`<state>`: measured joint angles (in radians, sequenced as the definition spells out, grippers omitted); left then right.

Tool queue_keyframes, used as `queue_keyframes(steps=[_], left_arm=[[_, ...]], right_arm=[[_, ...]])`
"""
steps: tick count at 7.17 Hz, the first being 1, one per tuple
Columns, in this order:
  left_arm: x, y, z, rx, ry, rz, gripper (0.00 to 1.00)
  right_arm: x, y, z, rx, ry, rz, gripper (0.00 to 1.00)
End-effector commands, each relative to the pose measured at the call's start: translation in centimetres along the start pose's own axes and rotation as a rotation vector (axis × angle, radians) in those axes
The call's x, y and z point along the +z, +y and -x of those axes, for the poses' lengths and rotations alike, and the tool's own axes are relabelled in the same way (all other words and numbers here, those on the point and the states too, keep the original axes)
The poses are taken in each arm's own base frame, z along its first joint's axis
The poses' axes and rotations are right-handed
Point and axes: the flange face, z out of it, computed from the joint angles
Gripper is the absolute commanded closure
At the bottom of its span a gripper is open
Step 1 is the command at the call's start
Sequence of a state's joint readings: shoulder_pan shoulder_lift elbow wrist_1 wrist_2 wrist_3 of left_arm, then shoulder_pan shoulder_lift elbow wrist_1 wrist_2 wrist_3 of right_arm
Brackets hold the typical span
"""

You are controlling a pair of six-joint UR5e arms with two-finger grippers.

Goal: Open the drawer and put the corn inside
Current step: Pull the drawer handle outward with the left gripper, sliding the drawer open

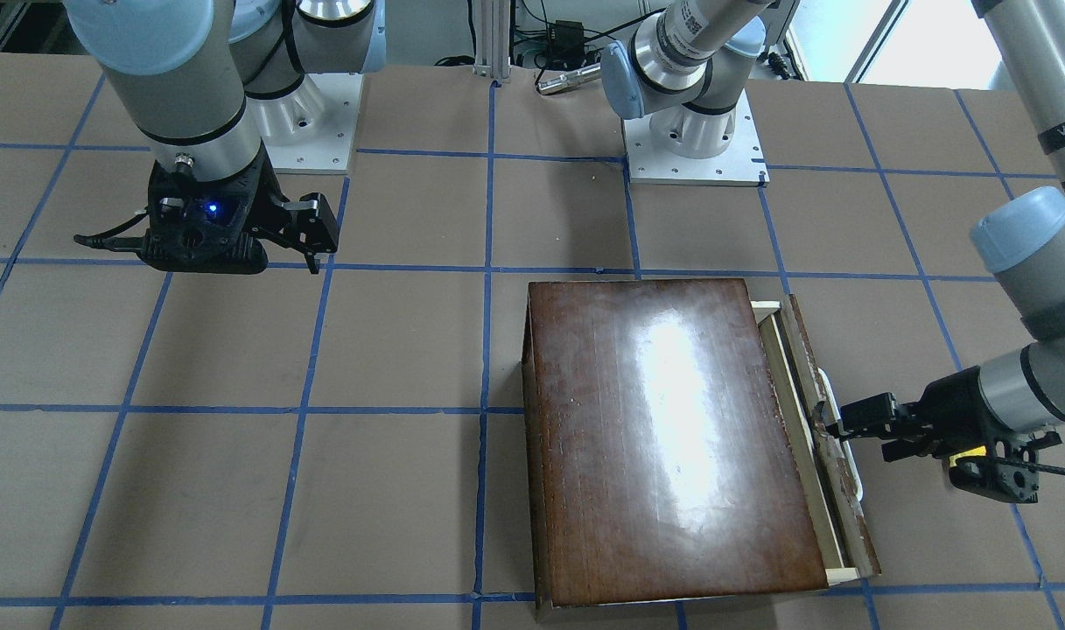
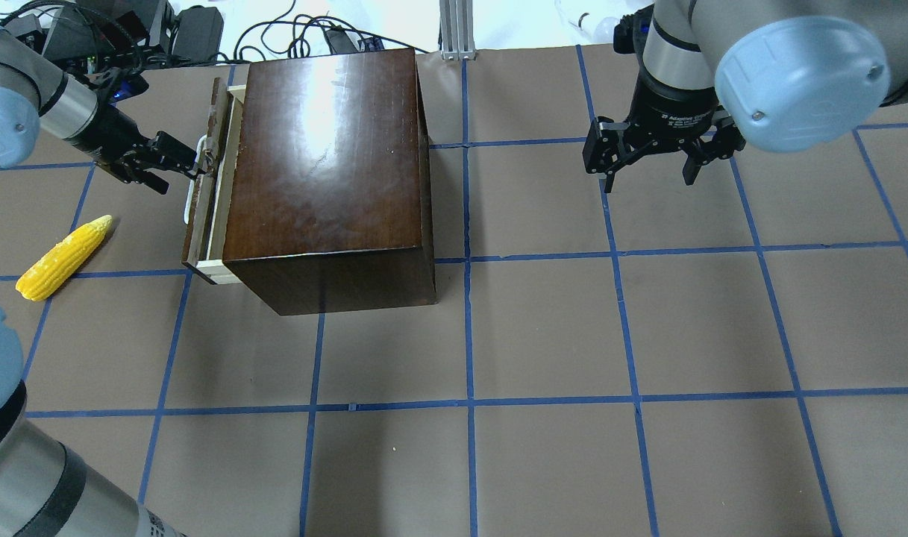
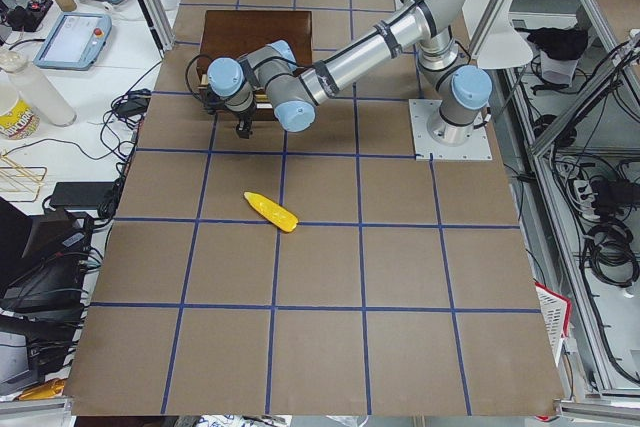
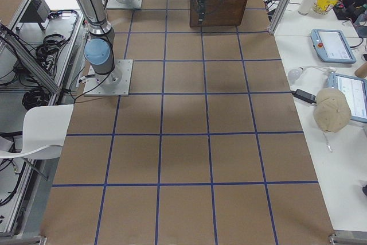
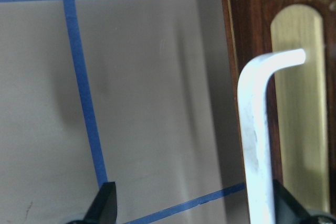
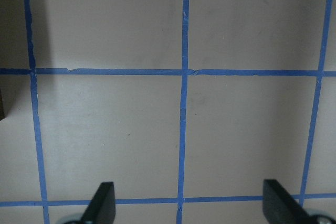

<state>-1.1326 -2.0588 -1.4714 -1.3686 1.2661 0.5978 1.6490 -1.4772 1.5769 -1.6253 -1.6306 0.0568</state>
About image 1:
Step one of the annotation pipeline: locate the black gripper near drawer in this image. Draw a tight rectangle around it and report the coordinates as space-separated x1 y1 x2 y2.
815 367 1061 463

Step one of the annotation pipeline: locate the aluminium frame post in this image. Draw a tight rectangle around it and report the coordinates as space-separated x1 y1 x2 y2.
469 1 513 85

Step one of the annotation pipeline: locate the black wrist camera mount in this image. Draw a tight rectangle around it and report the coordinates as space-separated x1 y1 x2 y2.
137 196 269 275

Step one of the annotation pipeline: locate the black power adapter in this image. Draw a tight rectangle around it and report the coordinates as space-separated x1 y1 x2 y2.
547 20 585 56

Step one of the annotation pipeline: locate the silver flashlight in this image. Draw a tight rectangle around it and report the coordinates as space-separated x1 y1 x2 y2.
535 63 601 96

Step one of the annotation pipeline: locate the wooden drawer with white handle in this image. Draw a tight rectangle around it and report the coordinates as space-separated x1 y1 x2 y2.
751 295 881 587

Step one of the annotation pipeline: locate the silver robot arm near drawer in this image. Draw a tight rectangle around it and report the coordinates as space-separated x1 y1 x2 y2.
828 1 1065 461

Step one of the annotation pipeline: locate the black idle gripper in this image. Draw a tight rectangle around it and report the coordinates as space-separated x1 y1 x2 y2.
147 144 340 275

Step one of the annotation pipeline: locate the dark wooden drawer cabinet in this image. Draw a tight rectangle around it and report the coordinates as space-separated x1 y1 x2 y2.
521 276 829 619

